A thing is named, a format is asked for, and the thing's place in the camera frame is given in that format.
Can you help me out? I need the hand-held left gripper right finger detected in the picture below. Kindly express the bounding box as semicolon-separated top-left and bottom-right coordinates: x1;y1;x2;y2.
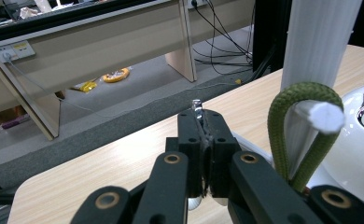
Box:
202;108;243;199

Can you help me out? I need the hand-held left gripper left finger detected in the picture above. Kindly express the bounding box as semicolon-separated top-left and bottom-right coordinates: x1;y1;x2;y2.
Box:
165;109;205;199

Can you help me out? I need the green braided hair tie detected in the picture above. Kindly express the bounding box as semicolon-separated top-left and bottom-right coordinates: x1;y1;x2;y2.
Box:
266;81;345;194

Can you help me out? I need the white jewelry stand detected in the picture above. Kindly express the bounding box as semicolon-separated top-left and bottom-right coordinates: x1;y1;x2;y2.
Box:
231;0;364;189

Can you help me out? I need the yellow tape roll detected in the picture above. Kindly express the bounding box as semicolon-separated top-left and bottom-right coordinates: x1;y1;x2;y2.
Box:
102;67;131;84

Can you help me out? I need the black cabinet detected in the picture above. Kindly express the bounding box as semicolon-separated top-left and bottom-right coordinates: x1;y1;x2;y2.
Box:
252;0;294;82

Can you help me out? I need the yellow packet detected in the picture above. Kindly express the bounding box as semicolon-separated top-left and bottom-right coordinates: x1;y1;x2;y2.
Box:
72;80;98;94

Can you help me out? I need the beige office desk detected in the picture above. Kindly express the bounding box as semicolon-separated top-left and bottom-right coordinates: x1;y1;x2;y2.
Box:
0;0;257;142

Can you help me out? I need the white egg-shaped bowl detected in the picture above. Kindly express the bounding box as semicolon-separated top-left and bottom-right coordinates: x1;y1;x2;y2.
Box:
307;81;364;215

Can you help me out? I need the black cable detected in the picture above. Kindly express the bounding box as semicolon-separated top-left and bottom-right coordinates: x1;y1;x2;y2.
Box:
191;0;255;77
190;0;255;60

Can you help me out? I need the white wall socket panel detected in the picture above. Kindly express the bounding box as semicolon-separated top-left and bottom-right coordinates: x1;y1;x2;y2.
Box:
0;39;36;63

